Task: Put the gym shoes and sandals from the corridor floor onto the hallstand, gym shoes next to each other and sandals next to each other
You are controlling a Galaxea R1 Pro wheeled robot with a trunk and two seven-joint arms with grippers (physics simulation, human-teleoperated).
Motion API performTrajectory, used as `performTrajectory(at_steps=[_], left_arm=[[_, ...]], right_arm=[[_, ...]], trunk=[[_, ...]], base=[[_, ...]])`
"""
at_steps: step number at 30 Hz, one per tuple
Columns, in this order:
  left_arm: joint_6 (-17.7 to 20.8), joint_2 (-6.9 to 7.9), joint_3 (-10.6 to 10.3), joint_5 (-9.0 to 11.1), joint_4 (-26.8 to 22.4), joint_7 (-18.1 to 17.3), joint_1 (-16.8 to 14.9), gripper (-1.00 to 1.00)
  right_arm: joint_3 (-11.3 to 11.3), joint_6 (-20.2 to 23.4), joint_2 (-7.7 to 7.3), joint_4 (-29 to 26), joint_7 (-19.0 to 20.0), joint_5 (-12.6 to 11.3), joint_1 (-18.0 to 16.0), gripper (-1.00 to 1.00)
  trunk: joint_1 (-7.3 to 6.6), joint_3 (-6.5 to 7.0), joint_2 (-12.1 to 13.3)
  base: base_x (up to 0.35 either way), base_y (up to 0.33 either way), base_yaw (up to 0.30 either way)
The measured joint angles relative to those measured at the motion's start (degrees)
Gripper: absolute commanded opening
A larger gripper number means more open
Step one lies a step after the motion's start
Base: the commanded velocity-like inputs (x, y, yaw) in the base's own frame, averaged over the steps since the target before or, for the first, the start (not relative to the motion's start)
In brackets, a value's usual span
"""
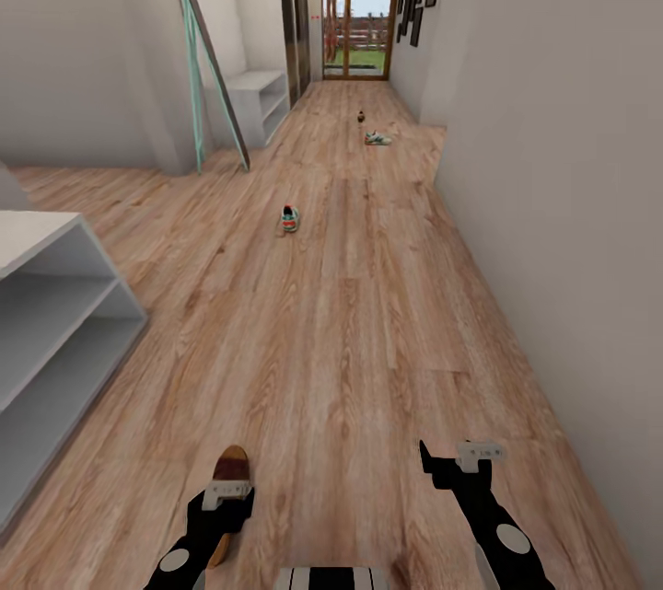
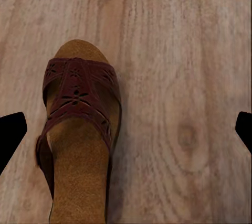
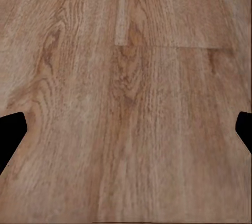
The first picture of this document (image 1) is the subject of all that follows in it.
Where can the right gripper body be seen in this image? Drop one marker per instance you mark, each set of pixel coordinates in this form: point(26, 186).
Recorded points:
point(447, 475)

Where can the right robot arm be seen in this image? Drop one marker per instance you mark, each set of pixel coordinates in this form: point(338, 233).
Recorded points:
point(504, 554)

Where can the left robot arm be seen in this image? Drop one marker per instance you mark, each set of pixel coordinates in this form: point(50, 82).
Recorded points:
point(209, 516)

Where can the standing mirror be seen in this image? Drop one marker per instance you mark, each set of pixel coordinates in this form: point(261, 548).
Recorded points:
point(196, 21)

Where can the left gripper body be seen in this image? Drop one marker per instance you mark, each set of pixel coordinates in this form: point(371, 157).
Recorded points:
point(228, 517)

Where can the door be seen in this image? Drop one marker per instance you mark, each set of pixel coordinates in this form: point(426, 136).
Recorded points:
point(357, 38)

